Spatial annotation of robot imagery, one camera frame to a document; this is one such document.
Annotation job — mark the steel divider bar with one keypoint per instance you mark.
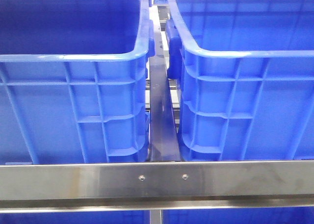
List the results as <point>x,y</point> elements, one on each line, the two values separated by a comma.
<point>163,134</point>

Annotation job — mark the blue bin front left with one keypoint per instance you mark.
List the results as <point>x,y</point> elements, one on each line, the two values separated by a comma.
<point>73,80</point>

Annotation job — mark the blue bin front right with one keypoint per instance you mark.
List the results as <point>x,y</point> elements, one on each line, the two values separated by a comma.
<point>246,74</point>

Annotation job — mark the lower shelf blue bin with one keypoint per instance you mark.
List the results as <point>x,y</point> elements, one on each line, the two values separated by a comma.
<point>106,217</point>

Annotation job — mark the left rail screw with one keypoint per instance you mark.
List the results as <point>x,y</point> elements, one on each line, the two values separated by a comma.
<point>141,178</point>

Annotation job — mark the rail screw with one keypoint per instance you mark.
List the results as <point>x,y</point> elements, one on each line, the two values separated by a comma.
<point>141,178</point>
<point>185,176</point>

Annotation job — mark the right rail screw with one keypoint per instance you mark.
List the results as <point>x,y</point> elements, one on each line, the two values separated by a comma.
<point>185,176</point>

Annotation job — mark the steel front rail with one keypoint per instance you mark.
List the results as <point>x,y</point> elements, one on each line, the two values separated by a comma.
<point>115,186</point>

